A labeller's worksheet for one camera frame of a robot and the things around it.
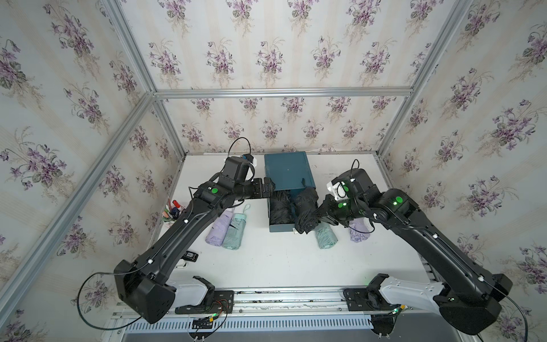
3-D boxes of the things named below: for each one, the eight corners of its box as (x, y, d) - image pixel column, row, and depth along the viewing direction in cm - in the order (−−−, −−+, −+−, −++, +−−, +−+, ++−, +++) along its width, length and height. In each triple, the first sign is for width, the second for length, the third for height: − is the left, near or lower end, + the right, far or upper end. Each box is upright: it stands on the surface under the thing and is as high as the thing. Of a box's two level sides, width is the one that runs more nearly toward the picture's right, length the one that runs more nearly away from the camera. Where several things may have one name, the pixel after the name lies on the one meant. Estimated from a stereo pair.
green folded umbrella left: (223, 248, 87) (221, 245, 85) (237, 205, 100) (236, 202, 98) (238, 251, 86) (238, 248, 84) (251, 207, 99) (250, 204, 97)
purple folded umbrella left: (205, 242, 88) (203, 240, 86) (223, 210, 99) (222, 207, 97) (219, 247, 87) (218, 245, 85) (236, 214, 97) (236, 211, 95)
